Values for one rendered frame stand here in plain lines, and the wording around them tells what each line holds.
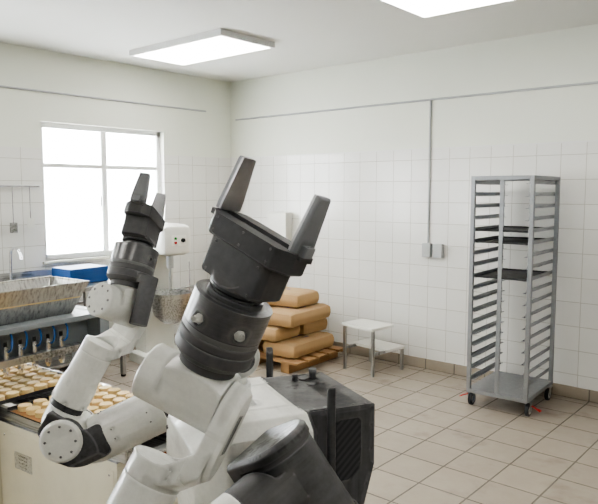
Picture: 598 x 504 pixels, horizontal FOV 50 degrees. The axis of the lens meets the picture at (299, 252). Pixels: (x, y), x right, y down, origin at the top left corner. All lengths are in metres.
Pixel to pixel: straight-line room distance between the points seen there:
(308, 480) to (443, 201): 5.39
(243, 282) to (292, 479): 0.30
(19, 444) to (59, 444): 1.40
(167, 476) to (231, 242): 0.25
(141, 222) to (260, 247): 0.67
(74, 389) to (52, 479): 1.28
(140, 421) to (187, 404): 0.57
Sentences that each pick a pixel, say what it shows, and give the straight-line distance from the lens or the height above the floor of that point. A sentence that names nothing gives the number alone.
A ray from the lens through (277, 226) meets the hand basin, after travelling 7.21.
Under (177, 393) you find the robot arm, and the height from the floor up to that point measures 1.49.
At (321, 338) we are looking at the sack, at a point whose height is 0.24.
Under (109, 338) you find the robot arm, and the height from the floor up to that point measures 1.41.
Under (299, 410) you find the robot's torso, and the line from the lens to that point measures 1.02.
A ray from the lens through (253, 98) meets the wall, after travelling 7.70.
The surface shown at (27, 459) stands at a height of 0.73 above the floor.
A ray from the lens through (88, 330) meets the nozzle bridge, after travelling 3.04.
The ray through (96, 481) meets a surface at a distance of 2.35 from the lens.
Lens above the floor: 1.70
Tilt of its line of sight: 5 degrees down
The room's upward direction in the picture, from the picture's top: straight up
